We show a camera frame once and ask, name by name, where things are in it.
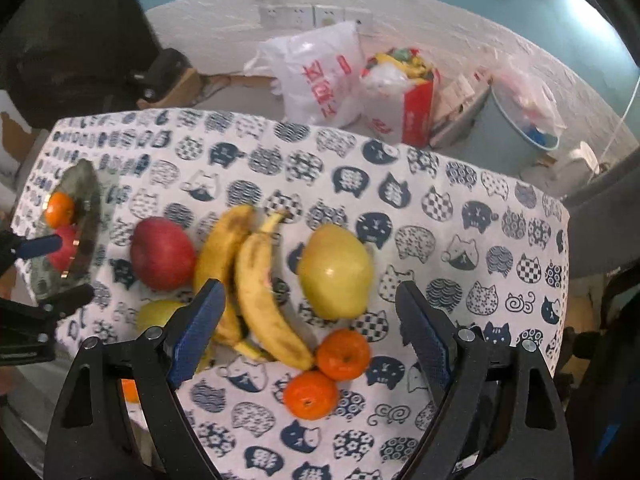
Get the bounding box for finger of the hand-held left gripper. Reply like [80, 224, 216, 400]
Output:
[0, 230, 65, 273]
[30, 284, 96, 318]

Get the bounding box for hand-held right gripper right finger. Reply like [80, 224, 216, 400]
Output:
[396, 280, 573, 480]

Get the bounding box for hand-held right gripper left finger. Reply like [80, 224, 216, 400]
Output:
[44, 279, 227, 480]

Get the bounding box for red apple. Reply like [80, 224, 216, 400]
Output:
[131, 216, 197, 292]
[47, 225, 81, 273]

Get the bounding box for small green pear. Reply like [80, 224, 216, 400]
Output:
[136, 299, 188, 333]

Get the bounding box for banana with red sticker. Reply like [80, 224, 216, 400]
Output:
[235, 210, 316, 372]

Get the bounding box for glass fruit bowl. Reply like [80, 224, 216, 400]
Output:
[22, 159, 103, 306]

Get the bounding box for spotted yellow banana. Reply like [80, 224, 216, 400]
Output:
[192, 204, 276, 361]

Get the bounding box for large yellow pear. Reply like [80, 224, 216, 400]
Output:
[297, 223, 375, 321]

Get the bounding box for cat print tablecloth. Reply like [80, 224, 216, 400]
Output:
[10, 110, 571, 480]

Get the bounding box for grey chair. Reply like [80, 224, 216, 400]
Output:
[560, 125, 640, 281]

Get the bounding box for brown cardboard box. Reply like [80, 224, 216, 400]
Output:
[137, 67, 206, 108]

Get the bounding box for round grey bin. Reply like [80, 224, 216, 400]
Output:
[440, 80, 566, 171]

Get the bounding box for black device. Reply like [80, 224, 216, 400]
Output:
[132, 47, 193, 101]

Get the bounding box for black cabinet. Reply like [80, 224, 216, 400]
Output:
[0, 0, 166, 128]

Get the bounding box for red and white carton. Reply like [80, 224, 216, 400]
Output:
[360, 47, 441, 147]

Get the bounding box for white power adapter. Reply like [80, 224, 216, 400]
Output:
[565, 142, 601, 173]

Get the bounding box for beige cardboard boxes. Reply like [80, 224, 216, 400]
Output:
[432, 67, 493, 148]

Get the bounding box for small crumpled plastic bag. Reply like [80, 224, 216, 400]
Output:
[361, 62, 408, 96]

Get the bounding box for clear plastic bag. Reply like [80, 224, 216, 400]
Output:
[495, 55, 566, 141]

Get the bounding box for white plastic bag red print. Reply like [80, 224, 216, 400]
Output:
[244, 22, 366, 128]

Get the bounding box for black cable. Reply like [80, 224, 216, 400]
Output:
[195, 72, 238, 103]

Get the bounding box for white cable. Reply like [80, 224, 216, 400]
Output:
[600, 75, 640, 166]

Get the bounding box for stained white wall socket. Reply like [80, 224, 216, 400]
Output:
[314, 5, 345, 27]

